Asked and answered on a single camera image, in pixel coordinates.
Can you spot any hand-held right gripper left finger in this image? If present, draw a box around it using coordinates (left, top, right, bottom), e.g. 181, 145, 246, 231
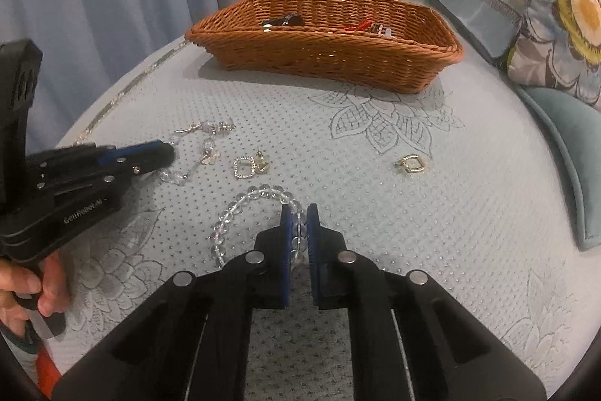
51, 204, 292, 401

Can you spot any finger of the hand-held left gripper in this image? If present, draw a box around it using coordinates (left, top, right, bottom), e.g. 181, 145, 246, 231
26, 140, 164, 176
38, 144, 177, 195

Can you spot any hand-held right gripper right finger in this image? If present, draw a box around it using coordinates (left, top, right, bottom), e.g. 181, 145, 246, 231
306, 204, 548, 401

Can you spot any crystal charm chain bracelet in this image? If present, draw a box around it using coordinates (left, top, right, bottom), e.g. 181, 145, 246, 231
160, 121, 238, 186

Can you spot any clear bead bracelet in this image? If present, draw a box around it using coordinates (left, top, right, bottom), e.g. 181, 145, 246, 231
210, 185, 308, 272

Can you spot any brown wicker basket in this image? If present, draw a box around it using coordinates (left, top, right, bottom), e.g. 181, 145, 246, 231
184, 0, 463, 95

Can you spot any black wrist watch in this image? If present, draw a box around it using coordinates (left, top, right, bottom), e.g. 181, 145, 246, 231
262, 13, 305, 30

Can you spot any person's left hand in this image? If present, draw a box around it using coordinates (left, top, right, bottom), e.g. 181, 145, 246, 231
0, 251, 72, 336

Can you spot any square rhinestone earring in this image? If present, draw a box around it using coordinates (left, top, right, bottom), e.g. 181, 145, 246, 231
233, 156, 257, 181

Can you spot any gold square hoop earring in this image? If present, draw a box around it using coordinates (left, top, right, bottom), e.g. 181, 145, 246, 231
397, 154, 426, 175

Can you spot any plain teal pillow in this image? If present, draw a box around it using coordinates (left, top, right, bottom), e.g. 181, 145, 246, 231
516, 86, 601, 251

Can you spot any striped blue cushion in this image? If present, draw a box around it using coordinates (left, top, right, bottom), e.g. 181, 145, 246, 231
429, 0, 529, 64

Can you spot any large flower print pillow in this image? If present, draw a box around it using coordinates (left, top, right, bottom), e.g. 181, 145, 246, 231
507, 0, 601, 113

